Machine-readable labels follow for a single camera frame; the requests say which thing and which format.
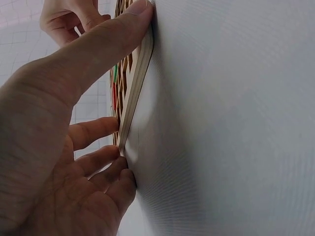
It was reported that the wooden board with cutout slots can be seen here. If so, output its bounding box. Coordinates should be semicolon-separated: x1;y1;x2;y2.
109;0;155;156

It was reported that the person's right hand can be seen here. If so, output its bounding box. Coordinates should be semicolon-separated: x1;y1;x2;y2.
39;0;111;48

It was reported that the person's left hand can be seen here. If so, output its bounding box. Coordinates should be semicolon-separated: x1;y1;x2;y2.
0;0;155;236

